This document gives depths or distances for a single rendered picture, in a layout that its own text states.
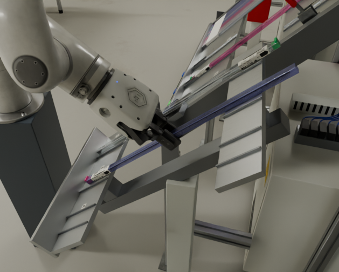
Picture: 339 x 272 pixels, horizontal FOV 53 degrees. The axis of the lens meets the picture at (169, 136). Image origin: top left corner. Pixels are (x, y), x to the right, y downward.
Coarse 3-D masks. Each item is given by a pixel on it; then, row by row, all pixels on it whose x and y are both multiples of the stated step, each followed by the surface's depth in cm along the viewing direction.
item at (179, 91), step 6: (210, 24) 141; (204, 36) 133; (198, 48) 126; (198, 54) 124; (192, 60) 119; (192, 66) 117; (186, 72) 113; (192, 72) 116; (186, 78) 112; (180, 84) 108; (180, 90) 106; (174, 96) 103; (180, 96) 105
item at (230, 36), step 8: (240, 24) 111; (224, 32) 121; (232, 32) 112; (240, 32) 108; (216, 40) 122; (224, 40) 113; (232, 40) 105; (208, 48) 123; (216, 48) 114; (224, 48) 106; (200, 56) 123; (208, 56) 114; (216, 56) 107; (232, 56) 97; (200, 64) 114; (208, 64) 108; (216, 64) 100; (224, 64) 94; (208, 72) 101; (216, 72) 95; (192, 80) 106; (200, 80) 101; (208, 80) 95; (192, 88) 102
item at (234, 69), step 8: (272, 48) 59; (224, 72) 64; (232, 72) 63; (216, 80) 65; (200, 88) 67; (208, 88) 67; (184, 96) 70; (192, 96) 69; (176, 104) 71; (168, 112) 73; (120, 136) 81; (112, 144) 83; (96, 152) 86
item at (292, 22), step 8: (304, 0) 81; (312, 0) 77; (320, 0) 73; (328, 0) 70; (336, 0) 67; (296, 8) 81; (320, 8) 71; (288, 16) 82; (296, 16) 78; (288, 24) 78; (296, 24) 74; (288, 32) 75
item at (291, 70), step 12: (288, 72) 49; (264, 84) 51; (276, 84) 51; (240, 96) 54; (252, 96) 53; (216, 108) 57; (228, 108) 55; (192, 120) 60; (204, 120) 58; (180, 132) 61; (156, 144) 64; (132, 156) 68; (108, 168) 72
